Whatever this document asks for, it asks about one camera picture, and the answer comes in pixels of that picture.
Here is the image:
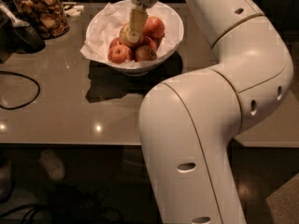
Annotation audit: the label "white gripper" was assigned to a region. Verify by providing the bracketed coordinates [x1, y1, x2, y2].
[128, 0, 159, 43]

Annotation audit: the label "red apple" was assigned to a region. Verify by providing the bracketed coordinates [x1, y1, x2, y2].
[107, 45, 133, 64]
[143, 16, 165, 38]
[143, 35, 157, 50]

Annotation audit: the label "green-red top apple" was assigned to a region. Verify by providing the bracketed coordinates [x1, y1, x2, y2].
[119, 22, 144, 49]

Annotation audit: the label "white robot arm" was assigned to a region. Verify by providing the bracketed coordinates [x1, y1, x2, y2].
[139, 0, 293, 224]

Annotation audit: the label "red apple hidden left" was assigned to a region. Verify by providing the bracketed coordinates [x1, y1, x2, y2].
[109, 37, 121, 48]

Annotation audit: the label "yellow-red apple front right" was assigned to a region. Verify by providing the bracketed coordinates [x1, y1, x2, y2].
[135, 46, 157, 62]

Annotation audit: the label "white ceramic bowl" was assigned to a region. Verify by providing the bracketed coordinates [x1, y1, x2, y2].
[85, 0, 185, 77]

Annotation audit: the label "white crumpled paper liner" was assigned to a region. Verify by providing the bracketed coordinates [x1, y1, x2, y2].
[79, 2, 180, 67]

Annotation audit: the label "small white items behind jar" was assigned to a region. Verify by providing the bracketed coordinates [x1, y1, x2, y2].
[64, 5, 84, 18]

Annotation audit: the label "glass jar of dried chips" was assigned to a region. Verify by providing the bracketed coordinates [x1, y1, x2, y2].
[13, 0, 69, 39]

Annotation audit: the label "black round appliance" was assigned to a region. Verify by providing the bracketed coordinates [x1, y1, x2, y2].
[13, 25, 46, 53]

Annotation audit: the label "white plastic scoop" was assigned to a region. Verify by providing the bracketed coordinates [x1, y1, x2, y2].
[0, 0, 30, 28]

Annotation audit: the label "white shoe right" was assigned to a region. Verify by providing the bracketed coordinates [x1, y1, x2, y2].
[38, 149, 65, 181]

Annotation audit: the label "black cable on table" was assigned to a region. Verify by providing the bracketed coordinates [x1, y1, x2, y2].
[0, 70, 42, 111]

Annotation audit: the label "black floor cables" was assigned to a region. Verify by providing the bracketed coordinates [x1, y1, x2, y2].
[0, 184, 125, 224]

